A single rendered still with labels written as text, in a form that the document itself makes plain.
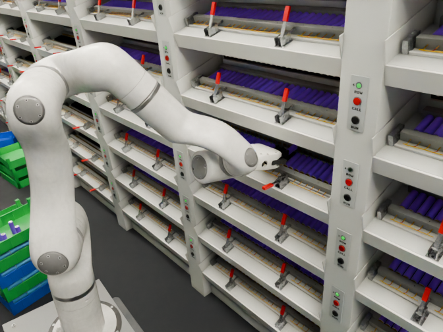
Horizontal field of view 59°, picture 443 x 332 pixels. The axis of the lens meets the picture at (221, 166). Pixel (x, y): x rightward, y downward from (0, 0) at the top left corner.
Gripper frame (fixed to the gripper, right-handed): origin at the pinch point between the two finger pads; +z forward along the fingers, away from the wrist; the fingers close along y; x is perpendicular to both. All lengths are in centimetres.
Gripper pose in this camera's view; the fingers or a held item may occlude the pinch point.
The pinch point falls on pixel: (279, 154)
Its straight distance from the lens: 119.6
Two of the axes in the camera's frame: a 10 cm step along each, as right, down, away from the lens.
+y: -6.7, -3.2, 6.7
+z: 7.3, -1.2, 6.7
